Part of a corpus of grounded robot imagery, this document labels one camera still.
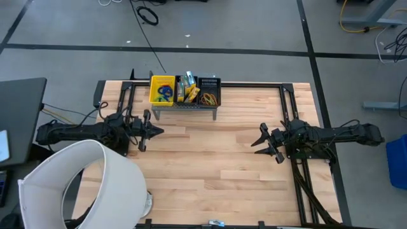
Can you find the white flat device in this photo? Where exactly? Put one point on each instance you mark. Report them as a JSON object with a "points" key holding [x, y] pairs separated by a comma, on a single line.
{"points": [[3, 146]]}

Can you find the white lamp shade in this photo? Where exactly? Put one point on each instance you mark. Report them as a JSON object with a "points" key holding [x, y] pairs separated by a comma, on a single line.
{"points": [[124, 191]]}

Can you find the blue coil wristband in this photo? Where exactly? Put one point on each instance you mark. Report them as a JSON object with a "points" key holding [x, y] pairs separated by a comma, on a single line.
{"points": [[165, 92]]}

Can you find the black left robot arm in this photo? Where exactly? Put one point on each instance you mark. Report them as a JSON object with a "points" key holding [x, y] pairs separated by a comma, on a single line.
{"points": [[79, 132]]}

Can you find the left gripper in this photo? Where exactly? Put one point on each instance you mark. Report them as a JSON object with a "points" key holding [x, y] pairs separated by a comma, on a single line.
{"points": [[141, 128]]}

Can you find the grey perforated metal shelf riser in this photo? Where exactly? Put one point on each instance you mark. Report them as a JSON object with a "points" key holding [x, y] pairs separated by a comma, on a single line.
{"points": [[190, 107]]}

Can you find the wide black plastic basket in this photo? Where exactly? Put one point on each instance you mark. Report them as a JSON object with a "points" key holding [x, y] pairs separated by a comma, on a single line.
{"points": [[178, 78]]}

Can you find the green rubber band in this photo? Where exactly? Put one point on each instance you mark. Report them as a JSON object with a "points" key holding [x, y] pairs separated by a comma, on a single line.
{"points": [[213, 102]]}

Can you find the narrow black plastic basket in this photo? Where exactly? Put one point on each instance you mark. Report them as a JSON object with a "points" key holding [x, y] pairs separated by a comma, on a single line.
{"points": [[210, 84]]}

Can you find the yellow plastic basket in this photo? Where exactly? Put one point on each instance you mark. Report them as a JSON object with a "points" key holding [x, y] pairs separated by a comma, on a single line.
{"points": [[155, 86]]}

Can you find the grey desk base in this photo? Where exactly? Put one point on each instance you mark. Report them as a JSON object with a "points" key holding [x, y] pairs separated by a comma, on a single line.
{"points": [[369, 21]]}

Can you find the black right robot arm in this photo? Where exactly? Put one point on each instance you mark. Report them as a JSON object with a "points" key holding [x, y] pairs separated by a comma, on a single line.
{"points": [[334, 133]]}

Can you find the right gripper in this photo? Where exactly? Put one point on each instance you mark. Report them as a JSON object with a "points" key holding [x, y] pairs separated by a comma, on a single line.
{"points": [[277, 140]]}

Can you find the blue plastic bin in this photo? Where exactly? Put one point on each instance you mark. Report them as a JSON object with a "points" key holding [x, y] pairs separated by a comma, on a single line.
{"points": [[397, 162]]}

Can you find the black desk top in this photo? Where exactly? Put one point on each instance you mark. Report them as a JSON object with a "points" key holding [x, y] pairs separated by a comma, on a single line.
{"points": [[22, 121]]}

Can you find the grey desk foot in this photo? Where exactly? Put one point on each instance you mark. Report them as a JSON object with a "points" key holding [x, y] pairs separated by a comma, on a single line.
{"points": [[381, 106]]}

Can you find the orange rubber band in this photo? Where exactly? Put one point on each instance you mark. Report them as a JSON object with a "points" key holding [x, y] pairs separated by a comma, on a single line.
{"points": [[203, 97], [210, 101]]}

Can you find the green coil wristband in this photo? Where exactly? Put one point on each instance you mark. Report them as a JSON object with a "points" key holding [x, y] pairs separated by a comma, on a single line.
{"points": [[158, 99]]}

